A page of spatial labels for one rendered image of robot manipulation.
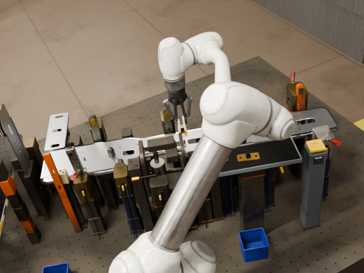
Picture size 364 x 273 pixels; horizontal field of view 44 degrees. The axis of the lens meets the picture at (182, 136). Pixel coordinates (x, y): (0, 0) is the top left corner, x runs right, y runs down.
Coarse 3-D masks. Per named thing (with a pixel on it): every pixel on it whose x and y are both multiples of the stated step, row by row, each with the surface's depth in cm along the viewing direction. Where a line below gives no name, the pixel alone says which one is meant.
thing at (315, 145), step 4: (312, 140) 177; (316, 140) 177; (320, 140) 177; (308, 144) 176; (312, 144) 176; (316, 144) 175; (320, 144) 175; (312, 148) 174; (316, 148) 173; (320, 148) 173; (324, 148) 173; (312, 152) 173
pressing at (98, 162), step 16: (304, 112) 216; (320, 112) 215; (304, 128) 208; (336, 128) 204; (96, 144) 217; (112, 144) 216; (128, 144) 214; (144, 144) 213; (192, 144) 209; (64, 160) 211; (96, 160) 208; (112, 160) 207; (48, 176) 204
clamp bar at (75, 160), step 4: (68, 144) 185; (72, 144) 185; (68, 148) 183; (72, 148) 183; (68, 152) 183; (72, 152) 183; (76, 152) 186; (68, 156) 185; (72, 156) 185; (76, 156) 186; (72, 160) 187; (76, 160) 188; (80, 160) 191; (72, 164) 189; (76, 164) 189; (80, 164) 190; (76, 168) 191; (80, 168) 192
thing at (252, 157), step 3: (249, 153) 174; (252, 153) 175; (255, 153) 175; (258, 153) 175; (237, 156) 175; (240, 156) 175; (243, 156) 175; (246, 156) 173; (249, 156) 173; (252, 156) 174; (258, 156) 174; (240, 159) 174; (243, 159) 173; (246, 159) 173; (249, 159) 173; (252, 159) 173; (255, 159) 173; (258, 159) 173
